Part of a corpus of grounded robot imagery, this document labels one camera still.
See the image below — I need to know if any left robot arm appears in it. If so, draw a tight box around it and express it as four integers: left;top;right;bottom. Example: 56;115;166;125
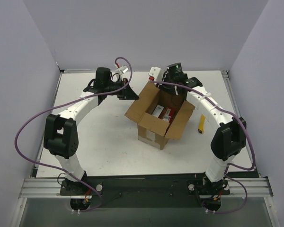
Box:
44;66;139;195

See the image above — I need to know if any aluminium frame rail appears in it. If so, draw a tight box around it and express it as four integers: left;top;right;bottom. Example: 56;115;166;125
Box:
20;178;273;199

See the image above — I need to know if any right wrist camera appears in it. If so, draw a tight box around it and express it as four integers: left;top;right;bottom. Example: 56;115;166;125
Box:
148;67;164;82

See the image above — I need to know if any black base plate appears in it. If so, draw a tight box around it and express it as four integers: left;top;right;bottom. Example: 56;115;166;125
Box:
60;173;230;210

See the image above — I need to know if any brown cardboard express box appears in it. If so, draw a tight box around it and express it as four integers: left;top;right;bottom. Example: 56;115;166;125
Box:
125;82;195;149

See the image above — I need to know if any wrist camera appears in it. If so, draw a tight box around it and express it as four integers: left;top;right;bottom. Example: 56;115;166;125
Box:
115;65;129;75
148;67;164;82

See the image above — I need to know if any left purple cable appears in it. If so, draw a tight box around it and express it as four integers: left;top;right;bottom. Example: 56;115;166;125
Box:
14;56;133;212

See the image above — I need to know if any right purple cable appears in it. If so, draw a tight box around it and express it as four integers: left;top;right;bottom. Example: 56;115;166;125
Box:
149;79;257;215

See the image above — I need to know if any red white carton in box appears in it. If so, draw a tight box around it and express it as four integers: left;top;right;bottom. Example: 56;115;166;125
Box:
152;105;164;118

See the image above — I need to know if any purple cable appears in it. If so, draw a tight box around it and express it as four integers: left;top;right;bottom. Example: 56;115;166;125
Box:
149;79;257;215
14;56;133;212

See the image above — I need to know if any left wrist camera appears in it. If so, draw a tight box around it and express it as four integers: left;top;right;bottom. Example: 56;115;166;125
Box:
115;65;129;75

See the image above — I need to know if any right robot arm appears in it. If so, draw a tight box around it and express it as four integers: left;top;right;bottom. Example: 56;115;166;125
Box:
149;63;247;183

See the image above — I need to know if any yellow utility knife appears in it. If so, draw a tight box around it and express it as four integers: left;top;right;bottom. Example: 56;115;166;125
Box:
198;115;205;134

